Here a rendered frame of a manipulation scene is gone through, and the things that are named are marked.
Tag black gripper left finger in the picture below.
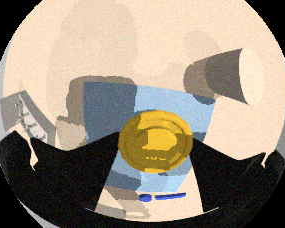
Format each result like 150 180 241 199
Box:
30 131 119 211

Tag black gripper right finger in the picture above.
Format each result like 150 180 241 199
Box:
190 138 266 213

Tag yellow round plate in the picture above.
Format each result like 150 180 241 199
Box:
118 110 194 174

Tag light blue flat square mat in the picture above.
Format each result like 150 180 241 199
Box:
83 81 217 193

